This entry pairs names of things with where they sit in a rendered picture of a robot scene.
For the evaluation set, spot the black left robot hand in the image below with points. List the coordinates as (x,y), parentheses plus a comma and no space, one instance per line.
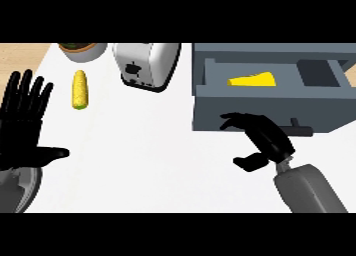
(15,133)

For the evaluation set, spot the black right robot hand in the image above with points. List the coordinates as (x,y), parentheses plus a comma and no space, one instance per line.
(266,135)

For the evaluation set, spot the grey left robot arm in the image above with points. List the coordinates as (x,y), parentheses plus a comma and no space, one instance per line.
(11,190)

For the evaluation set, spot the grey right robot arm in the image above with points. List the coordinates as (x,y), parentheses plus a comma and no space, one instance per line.
(307,188)

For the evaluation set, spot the grey drawer front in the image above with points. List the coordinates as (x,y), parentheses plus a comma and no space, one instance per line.
(273,111)

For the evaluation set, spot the grey drawer cabinet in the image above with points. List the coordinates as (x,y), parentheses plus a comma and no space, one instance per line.
(284,56)

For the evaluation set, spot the yellow cheese wedge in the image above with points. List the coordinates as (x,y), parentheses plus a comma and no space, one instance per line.
(254,80)

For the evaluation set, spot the yellow corn cob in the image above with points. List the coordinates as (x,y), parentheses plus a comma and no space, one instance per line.
(80,89)

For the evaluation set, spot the grey plant pot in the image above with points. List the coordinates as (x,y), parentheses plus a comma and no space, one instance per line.
(84,51)

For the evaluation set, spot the white toaster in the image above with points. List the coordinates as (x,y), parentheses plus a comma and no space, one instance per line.
(148,65)

